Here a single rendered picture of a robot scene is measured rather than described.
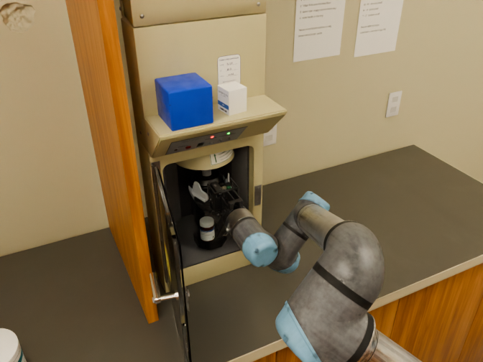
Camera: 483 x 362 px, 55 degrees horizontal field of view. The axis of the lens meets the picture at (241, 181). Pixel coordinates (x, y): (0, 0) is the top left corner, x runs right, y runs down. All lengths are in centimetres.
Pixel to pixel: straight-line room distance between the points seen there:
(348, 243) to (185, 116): 45
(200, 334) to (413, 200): 101
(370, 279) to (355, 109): 133
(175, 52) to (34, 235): 91
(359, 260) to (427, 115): 164
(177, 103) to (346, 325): 55
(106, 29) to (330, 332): 67
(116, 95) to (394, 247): 106
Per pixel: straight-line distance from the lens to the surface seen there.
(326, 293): 78
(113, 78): 97
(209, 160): 125
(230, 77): 115
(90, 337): 137
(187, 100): 101
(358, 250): 80
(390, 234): 170
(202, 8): 109
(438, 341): 200
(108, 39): 95
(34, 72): 149
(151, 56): 107
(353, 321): 81
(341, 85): 194
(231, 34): 113
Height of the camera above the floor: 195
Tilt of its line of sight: 32 degrees down
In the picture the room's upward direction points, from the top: straight up
